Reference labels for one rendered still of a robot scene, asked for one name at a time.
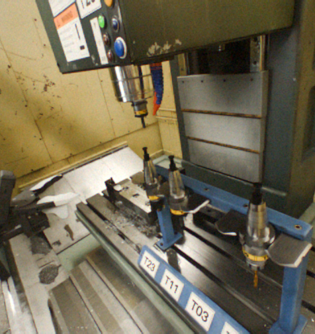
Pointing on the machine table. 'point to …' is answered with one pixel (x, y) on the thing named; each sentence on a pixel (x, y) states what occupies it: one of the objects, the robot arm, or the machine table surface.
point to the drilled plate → (143, 209)
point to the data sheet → (59, 5)
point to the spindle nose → (132, 83)
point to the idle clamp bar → (210, 217)
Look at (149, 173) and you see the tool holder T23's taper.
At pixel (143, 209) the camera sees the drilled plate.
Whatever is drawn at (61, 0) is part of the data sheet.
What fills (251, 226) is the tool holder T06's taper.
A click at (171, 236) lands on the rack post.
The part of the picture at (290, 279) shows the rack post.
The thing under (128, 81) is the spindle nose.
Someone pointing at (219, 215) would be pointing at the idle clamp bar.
